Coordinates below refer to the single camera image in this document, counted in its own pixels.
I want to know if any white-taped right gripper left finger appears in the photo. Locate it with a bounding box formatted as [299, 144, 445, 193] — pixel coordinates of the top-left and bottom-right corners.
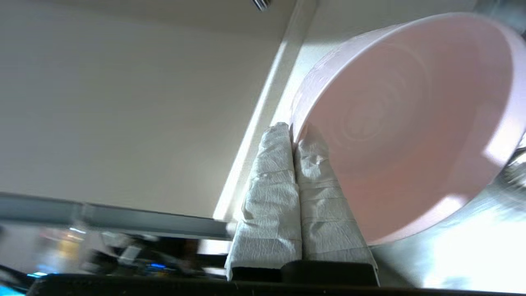
[224, 122, 302, 282]

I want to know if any pink plastic bowl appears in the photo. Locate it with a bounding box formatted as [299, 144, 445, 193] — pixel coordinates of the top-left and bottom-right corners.
[290, 12, 526, 246]

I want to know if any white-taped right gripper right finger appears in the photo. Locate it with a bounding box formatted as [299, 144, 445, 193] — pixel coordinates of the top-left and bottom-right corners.
[294, 123, 379, 285]

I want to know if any stainless steel sink basin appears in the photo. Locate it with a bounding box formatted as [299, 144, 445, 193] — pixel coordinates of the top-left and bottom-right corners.
[370, 146, 526, 293]

